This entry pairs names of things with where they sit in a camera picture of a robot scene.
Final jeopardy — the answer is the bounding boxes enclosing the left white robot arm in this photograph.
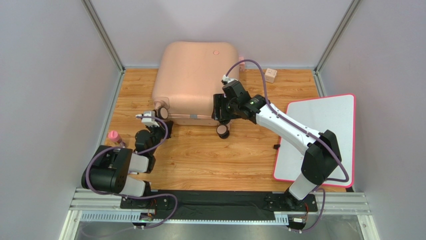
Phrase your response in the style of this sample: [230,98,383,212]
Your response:
[81,117,174,199]

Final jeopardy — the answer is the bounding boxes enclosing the pink capped bottle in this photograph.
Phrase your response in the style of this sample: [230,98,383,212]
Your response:
[107,130,126,148]

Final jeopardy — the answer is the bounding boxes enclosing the pink suitcase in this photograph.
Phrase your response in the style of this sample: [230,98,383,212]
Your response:
[152,41,240,139]

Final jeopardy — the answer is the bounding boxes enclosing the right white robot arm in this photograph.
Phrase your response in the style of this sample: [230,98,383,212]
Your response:
[212,76,349,206]

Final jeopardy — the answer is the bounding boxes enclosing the white board pink edge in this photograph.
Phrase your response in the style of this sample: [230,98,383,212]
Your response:
[272,93,357,189]

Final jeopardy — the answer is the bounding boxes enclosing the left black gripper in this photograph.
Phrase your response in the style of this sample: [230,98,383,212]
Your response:
[146,118,175,155]

